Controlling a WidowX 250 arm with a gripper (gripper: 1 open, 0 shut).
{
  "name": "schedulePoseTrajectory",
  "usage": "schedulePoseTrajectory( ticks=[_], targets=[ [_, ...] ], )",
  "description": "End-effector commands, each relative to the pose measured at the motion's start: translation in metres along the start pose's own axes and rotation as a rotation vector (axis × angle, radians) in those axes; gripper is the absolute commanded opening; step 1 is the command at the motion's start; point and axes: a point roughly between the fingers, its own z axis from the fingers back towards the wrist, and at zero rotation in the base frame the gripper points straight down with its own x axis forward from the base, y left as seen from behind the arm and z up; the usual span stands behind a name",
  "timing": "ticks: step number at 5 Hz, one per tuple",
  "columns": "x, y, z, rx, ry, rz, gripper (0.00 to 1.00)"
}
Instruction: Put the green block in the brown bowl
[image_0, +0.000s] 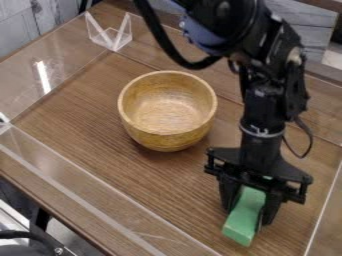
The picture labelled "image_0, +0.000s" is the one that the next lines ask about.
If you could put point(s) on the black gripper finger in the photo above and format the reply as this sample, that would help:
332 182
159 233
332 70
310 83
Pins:
269 208
228 191

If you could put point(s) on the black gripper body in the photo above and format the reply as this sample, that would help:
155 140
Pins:
279 176

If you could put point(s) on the green rectangular block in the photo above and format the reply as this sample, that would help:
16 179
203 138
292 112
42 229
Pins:
241 222

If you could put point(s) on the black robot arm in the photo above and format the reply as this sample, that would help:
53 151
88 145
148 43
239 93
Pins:
241 31

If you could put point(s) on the brown wooden bowl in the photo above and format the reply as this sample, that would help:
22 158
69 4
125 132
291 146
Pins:
167 109

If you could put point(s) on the clear acrylic tray wall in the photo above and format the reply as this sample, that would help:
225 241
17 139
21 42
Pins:
109 219

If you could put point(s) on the black table leg bracket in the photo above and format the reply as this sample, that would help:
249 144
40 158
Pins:
38 221

